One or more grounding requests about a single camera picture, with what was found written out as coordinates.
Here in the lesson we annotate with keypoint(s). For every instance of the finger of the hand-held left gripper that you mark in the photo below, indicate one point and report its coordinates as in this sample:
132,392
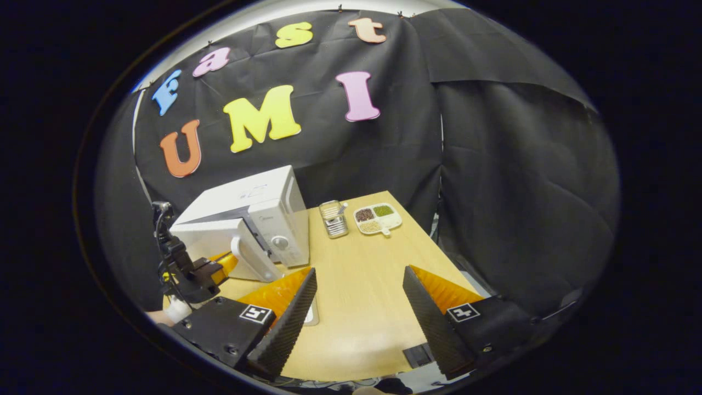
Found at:
226,264

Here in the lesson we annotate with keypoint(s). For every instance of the white microwave oven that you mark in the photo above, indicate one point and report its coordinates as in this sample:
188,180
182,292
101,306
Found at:
241,195

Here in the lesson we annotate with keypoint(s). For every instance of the metal utensil holder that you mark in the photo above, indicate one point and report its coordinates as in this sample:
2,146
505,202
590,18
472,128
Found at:
333,225

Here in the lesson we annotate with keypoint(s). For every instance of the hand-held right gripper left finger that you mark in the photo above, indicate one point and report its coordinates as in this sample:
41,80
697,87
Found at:
288,329

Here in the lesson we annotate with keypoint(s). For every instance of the small black table bracket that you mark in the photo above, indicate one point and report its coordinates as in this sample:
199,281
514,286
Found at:
419,355

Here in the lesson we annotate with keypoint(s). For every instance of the white divided dish with grains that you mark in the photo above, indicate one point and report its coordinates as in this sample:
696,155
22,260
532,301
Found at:
384,219

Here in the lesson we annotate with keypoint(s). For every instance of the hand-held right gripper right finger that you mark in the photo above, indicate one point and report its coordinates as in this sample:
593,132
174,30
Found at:
433,329

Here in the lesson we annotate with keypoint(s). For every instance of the white rectangular tray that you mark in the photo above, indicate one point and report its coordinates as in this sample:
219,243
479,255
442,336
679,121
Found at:
311,312

